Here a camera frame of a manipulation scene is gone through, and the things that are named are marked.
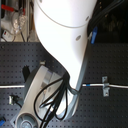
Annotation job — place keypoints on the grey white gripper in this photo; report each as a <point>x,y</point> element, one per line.
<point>47,95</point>

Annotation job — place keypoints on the grey metal cable clip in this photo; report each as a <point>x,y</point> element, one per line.
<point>105,86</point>

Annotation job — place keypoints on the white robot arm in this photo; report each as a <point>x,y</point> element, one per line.
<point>61,27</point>

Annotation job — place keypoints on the small grey connector block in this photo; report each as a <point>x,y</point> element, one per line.
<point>13,99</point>

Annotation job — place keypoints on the blue object at bottom edge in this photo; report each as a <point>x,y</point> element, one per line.
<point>2,121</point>

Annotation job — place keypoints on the blue connector plug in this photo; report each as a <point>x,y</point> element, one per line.
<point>94,34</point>

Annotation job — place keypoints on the cluttered shelf with red parts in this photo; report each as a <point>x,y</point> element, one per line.
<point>16,21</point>

